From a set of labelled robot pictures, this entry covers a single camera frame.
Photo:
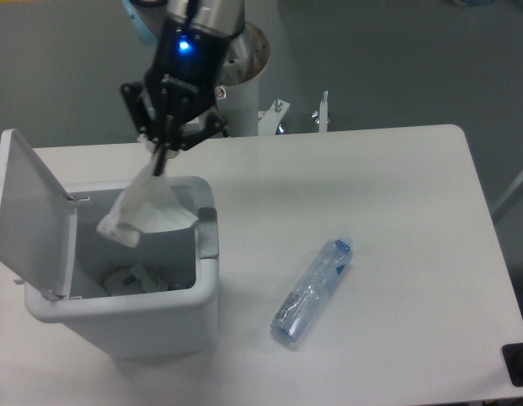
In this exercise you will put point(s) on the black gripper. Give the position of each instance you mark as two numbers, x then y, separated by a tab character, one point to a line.
189	58

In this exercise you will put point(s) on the clear plastic water bottle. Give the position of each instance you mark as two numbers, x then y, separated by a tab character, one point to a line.
313	290

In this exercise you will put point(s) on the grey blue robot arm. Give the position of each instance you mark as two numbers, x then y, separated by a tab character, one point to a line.
247	53

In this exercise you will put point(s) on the trash pile inside can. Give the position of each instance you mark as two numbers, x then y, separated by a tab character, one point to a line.
142	278

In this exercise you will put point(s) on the white trash can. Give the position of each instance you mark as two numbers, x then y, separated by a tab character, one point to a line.
158	298

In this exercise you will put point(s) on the white trash can lid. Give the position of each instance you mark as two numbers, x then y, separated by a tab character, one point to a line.
38	219

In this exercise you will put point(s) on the black clamp at table edge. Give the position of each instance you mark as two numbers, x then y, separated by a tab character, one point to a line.
513	359

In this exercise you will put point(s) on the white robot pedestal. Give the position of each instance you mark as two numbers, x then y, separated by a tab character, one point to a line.
238	104

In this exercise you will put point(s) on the white pedestal base frame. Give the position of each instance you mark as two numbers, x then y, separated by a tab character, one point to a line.
274	120

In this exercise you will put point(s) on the white frame at right edge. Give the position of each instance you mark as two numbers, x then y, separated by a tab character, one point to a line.
508	199

